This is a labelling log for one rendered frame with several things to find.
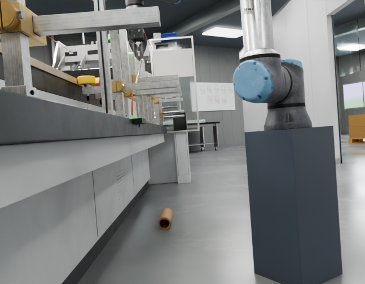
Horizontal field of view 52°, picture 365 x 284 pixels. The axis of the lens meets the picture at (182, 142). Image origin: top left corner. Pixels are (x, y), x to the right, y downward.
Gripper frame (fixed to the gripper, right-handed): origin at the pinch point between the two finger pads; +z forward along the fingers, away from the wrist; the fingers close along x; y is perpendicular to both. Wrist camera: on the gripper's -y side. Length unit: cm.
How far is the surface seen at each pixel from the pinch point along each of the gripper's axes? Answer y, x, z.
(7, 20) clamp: 126, -7, 18
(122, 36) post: -1.4, -8.1, -12.2
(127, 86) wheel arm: 19.3, -4.0, 16.3
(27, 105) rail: 128, -4, 32
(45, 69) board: 56, -27, 13
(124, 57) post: -1.4, -7.5, -1.5
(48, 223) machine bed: 64, -28, 67
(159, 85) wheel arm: 19.3, 10.5, 16.9
